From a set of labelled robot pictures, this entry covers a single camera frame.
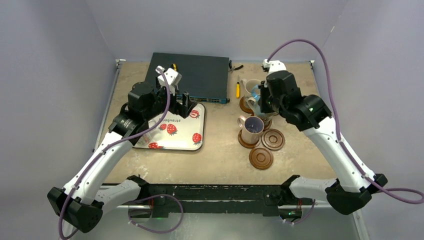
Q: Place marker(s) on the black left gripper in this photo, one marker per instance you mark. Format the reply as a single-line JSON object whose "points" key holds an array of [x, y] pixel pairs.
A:
{"points": [[182, 109]]}

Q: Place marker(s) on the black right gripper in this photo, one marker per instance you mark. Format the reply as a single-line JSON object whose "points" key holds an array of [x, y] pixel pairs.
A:
{"points": [[265, 98]]}

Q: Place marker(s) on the blue butterfly mug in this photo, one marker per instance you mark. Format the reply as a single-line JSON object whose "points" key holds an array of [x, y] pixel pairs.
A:
{"points": [[253, 104]]}

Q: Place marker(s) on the cream floral mug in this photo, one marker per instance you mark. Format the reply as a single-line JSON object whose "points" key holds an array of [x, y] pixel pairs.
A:
{"points": [[250, 87]]}

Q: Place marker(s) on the wooden coaster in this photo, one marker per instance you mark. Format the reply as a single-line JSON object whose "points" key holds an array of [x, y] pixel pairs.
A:
{"points": [[243, 106], [267, 125], [245, 144], [261, 158], [273, 139]]}

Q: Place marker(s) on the purple interior mug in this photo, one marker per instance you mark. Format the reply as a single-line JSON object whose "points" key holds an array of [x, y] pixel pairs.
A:
{"points": [[252, 128]]}

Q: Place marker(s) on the wooden coaster front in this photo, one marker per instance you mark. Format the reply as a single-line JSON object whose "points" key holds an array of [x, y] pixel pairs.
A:
{"points": [[261, 158]]}

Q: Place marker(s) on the orange interior mug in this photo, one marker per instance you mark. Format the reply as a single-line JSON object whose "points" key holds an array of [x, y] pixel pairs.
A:
{"points": [[147, 137]]}

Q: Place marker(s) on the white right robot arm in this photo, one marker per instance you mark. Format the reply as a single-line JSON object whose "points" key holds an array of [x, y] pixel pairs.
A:
{"points": [[353, 186]]}

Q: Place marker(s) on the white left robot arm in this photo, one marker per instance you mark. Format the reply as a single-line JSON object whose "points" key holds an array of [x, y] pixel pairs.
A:
{"points": [[81, 203]]}

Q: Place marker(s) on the white strawberry tray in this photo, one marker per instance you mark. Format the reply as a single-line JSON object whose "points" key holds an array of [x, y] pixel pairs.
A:
{"points": [[175, 133]]}

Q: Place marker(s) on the small yellow screwdriver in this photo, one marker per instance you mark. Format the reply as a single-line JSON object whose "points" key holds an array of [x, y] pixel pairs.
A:
{"points": [[238, 88]]}

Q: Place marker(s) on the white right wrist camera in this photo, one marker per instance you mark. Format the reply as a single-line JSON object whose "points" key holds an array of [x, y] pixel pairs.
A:
{"points": [[272, 66]]}

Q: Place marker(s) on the dark network switch box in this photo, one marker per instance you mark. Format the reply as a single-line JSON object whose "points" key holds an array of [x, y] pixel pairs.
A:
{"points": [[205, 78]]}

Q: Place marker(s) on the black handled pliers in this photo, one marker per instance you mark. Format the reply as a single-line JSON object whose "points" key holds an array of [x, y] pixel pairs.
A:
{"points": [[234, 68]]}

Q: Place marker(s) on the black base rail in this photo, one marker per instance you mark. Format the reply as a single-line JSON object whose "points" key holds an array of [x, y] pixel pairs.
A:
{"points": [[267, 200]]}

